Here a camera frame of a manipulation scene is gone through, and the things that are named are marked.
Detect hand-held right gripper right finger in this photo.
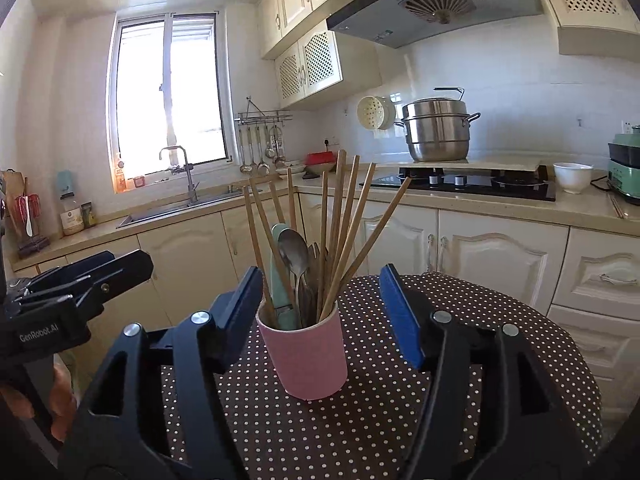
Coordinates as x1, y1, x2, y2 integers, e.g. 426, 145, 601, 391
379, 264, 586, 480

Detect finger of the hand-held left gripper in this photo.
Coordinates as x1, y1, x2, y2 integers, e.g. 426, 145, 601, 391
27, 251, 117, 289
72, 249, 154, 312

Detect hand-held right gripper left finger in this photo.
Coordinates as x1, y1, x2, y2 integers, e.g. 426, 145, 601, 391
60, 266, 265, 480

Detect green handled utensil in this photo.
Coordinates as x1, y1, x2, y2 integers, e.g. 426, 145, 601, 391
270, 223, 297, 332

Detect metal spoon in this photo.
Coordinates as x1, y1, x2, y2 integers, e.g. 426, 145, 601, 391
277, 228, 311, 328

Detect bunch of wooden chopsticks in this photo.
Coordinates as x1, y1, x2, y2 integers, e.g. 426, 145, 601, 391
241, 149, 412, 328

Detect pink cup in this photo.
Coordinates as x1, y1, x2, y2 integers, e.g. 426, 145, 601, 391
256, 300, 349, 402

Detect person's left hand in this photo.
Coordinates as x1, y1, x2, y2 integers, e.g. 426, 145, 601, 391
0, 362, 77, 442

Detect bottle with blue cap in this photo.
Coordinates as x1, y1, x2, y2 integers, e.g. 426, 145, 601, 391
59, 170, 86, 237

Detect red and white utensil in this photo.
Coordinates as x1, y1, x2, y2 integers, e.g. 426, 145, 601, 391
15, 194, 41, 239

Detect steel kitchen sink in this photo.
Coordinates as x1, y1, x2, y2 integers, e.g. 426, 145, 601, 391
116, 192, 251, 230

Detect wooden cutting board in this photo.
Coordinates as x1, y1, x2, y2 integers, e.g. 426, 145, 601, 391
1, 169, 28, 241

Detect cream kitchen base cabinets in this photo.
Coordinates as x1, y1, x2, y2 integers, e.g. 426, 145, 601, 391
10, 192, 640, 411

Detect metal faucet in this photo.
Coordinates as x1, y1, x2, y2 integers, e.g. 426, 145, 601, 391
159, 145, 200, 203

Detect round polka dot table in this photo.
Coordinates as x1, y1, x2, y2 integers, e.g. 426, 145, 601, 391
160, 272, 603, 480

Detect hanging metal ladle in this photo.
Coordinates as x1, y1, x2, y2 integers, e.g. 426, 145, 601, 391
239, 126, 252, 175
256, 126, 272, 177

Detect hanging metal strainer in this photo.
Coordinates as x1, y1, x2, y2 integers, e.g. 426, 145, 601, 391
268, 126, 287, 169

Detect black gas hob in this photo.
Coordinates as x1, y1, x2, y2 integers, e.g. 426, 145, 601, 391
372, 169, 557, 203

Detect red container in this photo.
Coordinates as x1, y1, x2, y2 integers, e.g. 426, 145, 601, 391
304, 151, 337, 175

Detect kitchen window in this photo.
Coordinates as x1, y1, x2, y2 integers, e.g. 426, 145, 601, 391
107, 10, 236, 181

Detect stainless steel steamer pot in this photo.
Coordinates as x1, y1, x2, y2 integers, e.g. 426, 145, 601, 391
394, 87, 482, 163

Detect cream colander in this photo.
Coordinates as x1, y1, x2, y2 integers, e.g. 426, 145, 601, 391
356, 95, 398, 132

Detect white bowl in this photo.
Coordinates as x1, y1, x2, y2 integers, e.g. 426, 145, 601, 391
553, 162, 594, 195

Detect cream upper cabinets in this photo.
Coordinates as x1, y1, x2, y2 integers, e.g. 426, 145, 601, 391
257, 0, 386, 111

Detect green kitchen appliance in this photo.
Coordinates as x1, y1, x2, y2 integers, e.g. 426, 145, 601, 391
607, 125, 640, 192

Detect grey range hood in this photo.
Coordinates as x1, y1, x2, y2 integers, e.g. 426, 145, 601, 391
326, 0, 546, 50

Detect wall utensil rack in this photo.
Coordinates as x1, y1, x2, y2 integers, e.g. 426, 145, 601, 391
234, 96, 293, 126

